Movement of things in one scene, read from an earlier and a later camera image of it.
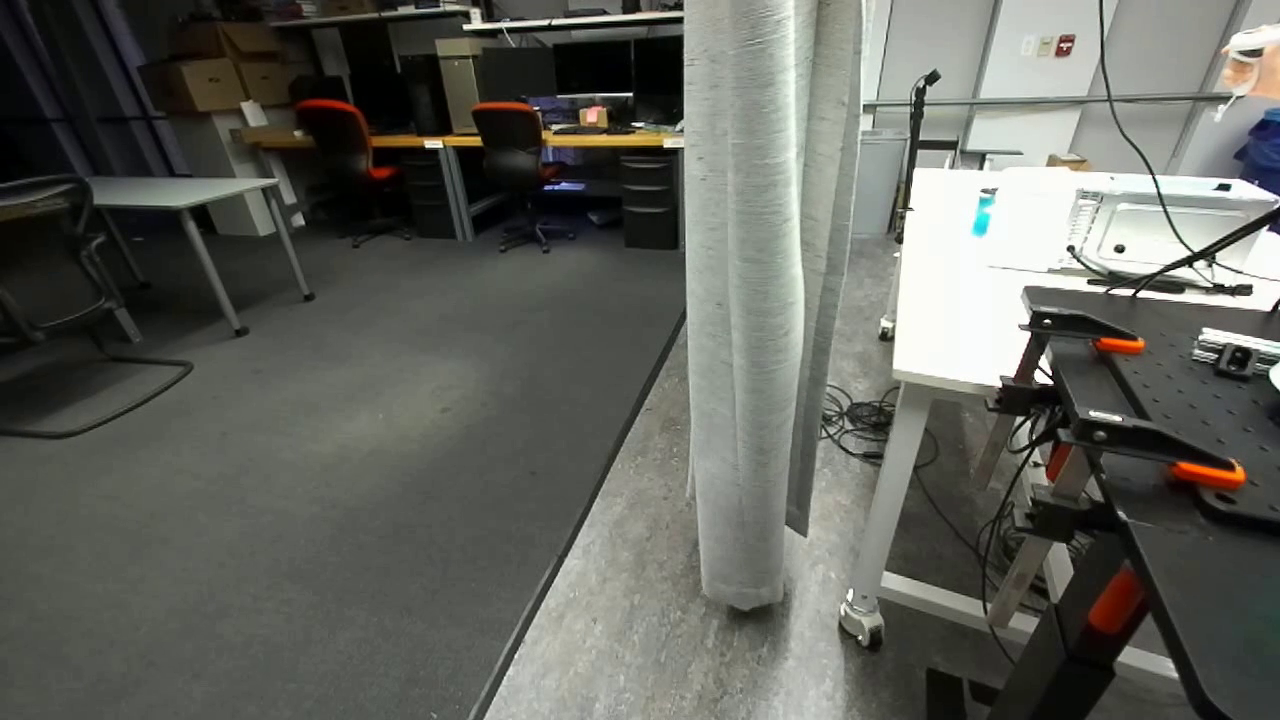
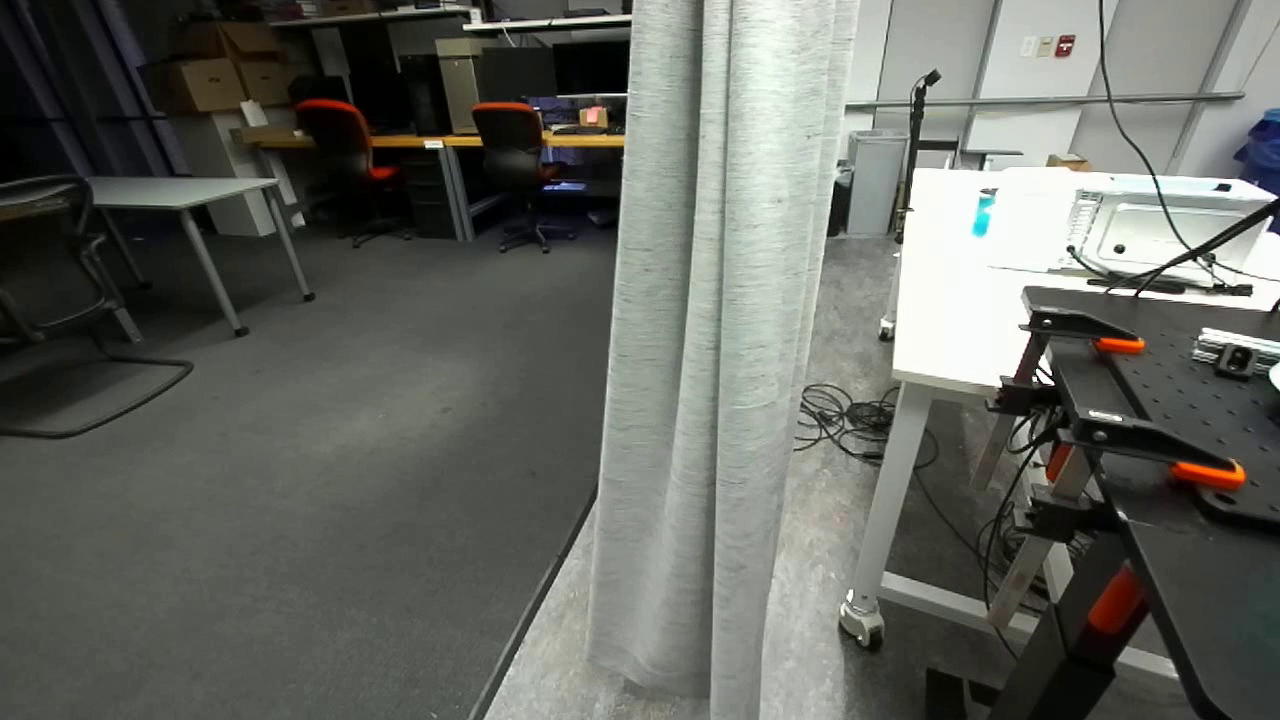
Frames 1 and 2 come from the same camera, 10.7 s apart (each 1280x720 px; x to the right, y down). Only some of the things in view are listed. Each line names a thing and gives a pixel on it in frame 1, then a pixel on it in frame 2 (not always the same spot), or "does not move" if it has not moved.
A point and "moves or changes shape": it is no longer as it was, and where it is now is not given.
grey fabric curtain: x=771 y=102 moves or changes shape
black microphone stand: x=915 y=147 does not move
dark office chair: x=513 y=166 does not move
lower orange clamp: x=1205 y=475 does not move
